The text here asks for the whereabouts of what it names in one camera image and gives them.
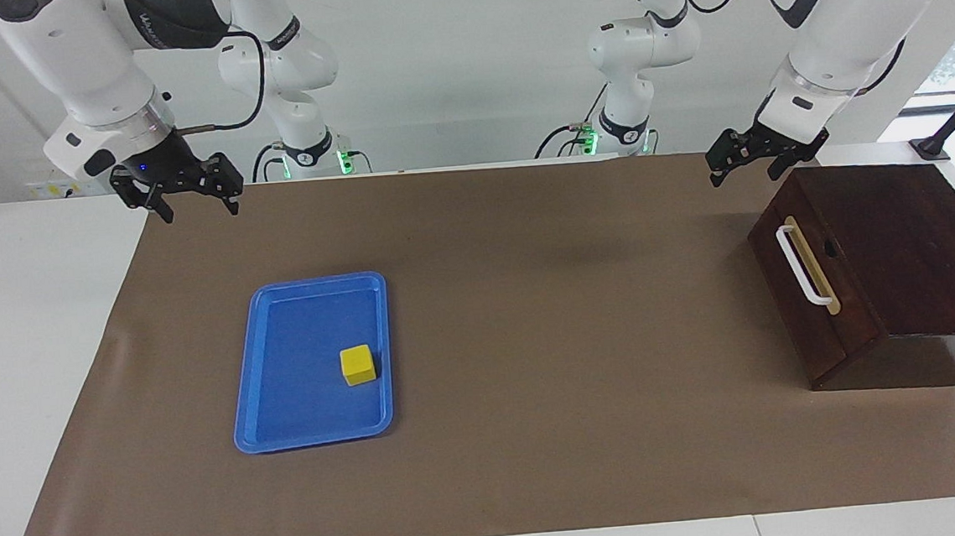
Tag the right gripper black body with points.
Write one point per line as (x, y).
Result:
(164, 168)

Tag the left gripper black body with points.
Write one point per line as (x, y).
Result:
(788, 139)

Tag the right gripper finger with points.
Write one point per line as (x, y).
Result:
(229, 180)
(132, 198)

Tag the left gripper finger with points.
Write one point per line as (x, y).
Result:
(732, 151)
(788, 164)

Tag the yellow cube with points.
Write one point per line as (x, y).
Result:
(358, 366)

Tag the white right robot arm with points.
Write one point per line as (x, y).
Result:
(94, 68)

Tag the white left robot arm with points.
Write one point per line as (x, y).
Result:
(846, 15)

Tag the dark wooden cabinet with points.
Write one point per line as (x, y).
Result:
(930, 253)

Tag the blue plastic tray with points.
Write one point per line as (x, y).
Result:
(299, 364)

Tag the brown table mat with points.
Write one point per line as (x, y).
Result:
(539, 432)

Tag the white wall socket box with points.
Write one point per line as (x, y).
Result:
(47, 189)

